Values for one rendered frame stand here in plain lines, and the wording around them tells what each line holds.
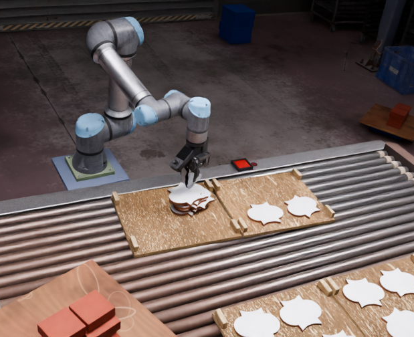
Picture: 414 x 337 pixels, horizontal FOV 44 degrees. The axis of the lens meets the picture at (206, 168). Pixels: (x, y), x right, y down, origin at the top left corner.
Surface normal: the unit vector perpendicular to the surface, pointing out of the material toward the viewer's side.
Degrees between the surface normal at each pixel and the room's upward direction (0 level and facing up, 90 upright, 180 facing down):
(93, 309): 0
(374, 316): 0
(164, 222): 0
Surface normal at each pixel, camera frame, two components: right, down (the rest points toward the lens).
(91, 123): 0.04, -0.74
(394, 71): -0.92, 0.13
